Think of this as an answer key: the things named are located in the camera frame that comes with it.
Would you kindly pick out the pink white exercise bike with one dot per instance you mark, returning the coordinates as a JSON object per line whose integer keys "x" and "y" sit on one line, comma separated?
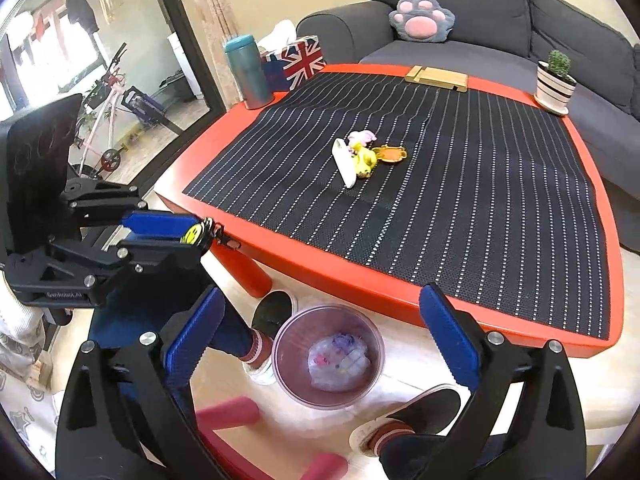
{"x": 107, "y": 160}

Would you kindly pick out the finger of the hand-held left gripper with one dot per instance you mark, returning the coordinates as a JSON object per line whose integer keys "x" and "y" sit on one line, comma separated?
{"x": 165, "y": 256}
{"x": 160, "y": 225}

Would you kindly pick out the dark grey sofa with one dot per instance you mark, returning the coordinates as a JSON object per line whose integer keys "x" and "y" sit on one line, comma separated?
{"x": 450, "y": 50}

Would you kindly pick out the pink waste bin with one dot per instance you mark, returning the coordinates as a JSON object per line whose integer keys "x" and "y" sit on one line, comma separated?
{"x": 295, "y": 350}

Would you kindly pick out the pink plastic stool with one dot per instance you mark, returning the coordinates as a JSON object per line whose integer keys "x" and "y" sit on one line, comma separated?
{"x": 230, "y": 417}

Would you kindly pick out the white saucer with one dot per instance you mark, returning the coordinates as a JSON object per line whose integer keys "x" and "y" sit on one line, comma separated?
{"x": 550, "y": 110}

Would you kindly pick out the teal thermos bottle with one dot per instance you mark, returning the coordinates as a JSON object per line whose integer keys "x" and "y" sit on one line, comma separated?
{"x": 250, "y": 80}

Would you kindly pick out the pink paper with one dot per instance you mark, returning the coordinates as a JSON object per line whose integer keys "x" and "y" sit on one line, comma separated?
{"x": 362, "y": 136}

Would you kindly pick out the person's left shoe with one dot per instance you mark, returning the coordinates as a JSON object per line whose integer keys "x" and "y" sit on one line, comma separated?
{"x": 272, "y": 312}

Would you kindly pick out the white tissue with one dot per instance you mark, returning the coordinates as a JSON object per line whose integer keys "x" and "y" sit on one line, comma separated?
{"x": 282, "y": 32}

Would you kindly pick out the person's patterned white top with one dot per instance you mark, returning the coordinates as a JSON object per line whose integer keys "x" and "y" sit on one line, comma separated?
{"x": 25, "y": 400}

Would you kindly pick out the white cabinet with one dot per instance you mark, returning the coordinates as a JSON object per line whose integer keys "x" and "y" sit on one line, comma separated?
{"x": 182, "y": 70}

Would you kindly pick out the yellow toy figure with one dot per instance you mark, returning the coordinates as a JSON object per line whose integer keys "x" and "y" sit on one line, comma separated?
{"x": 367, "y": 160}

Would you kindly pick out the person's left forearm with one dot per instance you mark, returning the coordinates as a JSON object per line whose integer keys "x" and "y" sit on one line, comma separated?
{"x": 17, "y": 320}

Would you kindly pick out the beige pink curtain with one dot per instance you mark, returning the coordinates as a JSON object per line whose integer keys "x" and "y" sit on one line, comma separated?
{"x": 210, "y": 20}

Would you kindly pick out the black striped table mat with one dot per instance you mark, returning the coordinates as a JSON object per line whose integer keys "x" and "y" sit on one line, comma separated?
{"x": 450, "y": 185}

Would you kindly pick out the wooden phone stand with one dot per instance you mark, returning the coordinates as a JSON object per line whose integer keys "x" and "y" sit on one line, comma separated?
{"x": 440, "y": 80}

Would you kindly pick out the clear bin liner bag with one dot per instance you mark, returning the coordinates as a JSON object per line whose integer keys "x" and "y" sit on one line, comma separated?
{"x": 335, "y": 365}

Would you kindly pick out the grey pink paw cushion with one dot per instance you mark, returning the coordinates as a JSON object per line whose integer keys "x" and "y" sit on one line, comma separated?
{"x": 420, "y": 25}

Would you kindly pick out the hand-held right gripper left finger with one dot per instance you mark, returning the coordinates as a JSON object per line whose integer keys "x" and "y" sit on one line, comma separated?
{"x": 192, "y": 340}

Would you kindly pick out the red table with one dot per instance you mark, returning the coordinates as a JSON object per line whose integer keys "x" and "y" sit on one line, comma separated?
{"x": 350, "y": 280}

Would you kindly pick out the black sliding door frame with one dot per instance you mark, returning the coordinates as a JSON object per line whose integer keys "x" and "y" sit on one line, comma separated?
{"x": 185, "y": 35}

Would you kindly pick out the black exercise machine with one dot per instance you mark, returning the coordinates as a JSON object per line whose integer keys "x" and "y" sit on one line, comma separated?
{"x": 145, "y": 105}

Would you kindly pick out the hanging dark garment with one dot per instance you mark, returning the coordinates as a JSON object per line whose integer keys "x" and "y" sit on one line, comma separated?
{"x": 80, "y": 7}

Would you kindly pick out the cactus in striped pot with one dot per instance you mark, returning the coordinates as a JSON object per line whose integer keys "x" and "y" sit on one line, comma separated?
{"x": 552, "y": 87}

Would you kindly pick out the white plastic case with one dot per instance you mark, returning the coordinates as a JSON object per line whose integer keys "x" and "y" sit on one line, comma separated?
{"x": 345, "y": 165}

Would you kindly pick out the flag print tissue box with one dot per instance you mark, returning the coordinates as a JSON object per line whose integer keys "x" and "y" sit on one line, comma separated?
{"x": 300, "y": 60}

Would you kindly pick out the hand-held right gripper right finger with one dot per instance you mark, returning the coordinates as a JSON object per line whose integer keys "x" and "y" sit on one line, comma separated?
{"x": 450, "y": 335}

